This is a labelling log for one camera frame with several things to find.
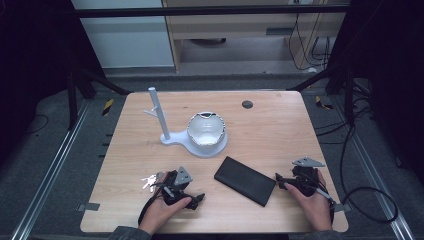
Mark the black wallet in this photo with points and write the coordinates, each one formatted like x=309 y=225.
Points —
x=245 y=180

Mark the yellow black tape strip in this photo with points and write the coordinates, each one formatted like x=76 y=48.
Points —
x=322 y=103
x=107 y=107

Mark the white cabinet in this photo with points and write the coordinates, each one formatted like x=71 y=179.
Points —
x=126 y=36

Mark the black frame strut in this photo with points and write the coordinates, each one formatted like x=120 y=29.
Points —
x=336 y=78
x=100 y=81

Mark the grey table grommet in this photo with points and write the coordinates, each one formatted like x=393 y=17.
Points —
x=247 y=104

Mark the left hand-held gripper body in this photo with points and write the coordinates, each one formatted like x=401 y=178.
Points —
x=182 y=176

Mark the dark object under desk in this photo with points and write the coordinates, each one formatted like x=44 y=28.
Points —
x=207 y=41

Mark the person's left hand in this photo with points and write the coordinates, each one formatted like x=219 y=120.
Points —
x=160 y=213

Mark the white plastic furniture part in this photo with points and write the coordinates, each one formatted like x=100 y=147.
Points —
x=233 y=25

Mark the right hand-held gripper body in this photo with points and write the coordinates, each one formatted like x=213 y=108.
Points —
x=305 y=178

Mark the black horizontal frame bar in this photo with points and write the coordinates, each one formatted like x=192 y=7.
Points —
x=200 y=10

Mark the metal floor rail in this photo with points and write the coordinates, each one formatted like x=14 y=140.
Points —
x=373 y=166
x=50 y=170

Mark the silver keys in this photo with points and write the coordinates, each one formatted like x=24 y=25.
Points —
x=150 y=181

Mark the black curtain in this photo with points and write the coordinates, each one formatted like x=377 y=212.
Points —
x=30 y=50
x=390 y=50

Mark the grey tape piece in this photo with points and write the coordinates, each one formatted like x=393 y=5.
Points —
x=89 y=207
x=342 y=207

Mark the person's right hand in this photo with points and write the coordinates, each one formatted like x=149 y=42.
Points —
x=316 y=210

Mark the white stand with post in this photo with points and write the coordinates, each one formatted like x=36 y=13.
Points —
x=161 y=115

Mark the white bowl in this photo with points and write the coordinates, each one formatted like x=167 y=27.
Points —
x=206 y=131

